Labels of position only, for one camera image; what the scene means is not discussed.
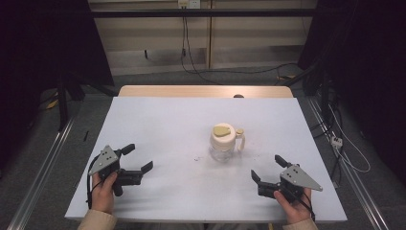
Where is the white table mat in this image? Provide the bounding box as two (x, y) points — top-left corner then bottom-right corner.
(64, 96), (349, 223)

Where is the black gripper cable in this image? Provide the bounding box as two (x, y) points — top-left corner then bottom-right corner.
(282, 184), (317, 222)
(85, 155), (106, 211)

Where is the black hanging cable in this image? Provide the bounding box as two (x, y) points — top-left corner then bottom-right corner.
(179, 16), (224, 86)

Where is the white cable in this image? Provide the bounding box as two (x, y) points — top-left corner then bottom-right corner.
(327, 104), (372, 174)

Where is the black horizontal bar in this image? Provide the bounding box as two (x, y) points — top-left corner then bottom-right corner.
(90, 8), (318, 19)

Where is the white wall socket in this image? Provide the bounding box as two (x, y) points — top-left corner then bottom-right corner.
(177, 0), (202, 10)

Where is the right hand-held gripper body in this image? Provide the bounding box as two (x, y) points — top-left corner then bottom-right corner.
(257, 163), (324, 204)

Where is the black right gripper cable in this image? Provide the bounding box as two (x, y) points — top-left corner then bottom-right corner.
(282, 184), (317, 222)

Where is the black floor cable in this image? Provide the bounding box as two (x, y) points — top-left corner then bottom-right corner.
(191, 62), (301, 86)

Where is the person's right hand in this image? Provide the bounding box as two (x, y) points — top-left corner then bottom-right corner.
(273, 187), (313, 225)

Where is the wooden table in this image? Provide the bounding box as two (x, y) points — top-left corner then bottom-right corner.
(117, 84), (294, 99)

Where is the black metal stand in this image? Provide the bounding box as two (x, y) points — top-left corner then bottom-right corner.
(55, 69), (119, 132)
(280, 60), (334, 123)

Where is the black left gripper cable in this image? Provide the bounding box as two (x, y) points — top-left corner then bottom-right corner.
(85, 155), (106, 211)

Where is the white power strip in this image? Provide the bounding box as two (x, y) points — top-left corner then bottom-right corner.
(329, 135), (345, 150)

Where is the dark curtain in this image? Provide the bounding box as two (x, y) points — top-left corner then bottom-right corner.
(0, 0), (115, 180)
(297, 0), (406, 186)

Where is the person's left hand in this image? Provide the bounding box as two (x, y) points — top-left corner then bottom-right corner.
(90, 171), (119, 216)

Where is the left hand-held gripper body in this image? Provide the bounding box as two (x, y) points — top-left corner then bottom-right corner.
(88, 145), (144, 197)

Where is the metal floor rail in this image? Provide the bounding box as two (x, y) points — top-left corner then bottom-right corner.
(5, 117), (77, 230)
(305, 95), (391, 230)

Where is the clear jar with cream lid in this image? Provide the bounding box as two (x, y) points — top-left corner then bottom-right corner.
(208, 122), (247, 163)

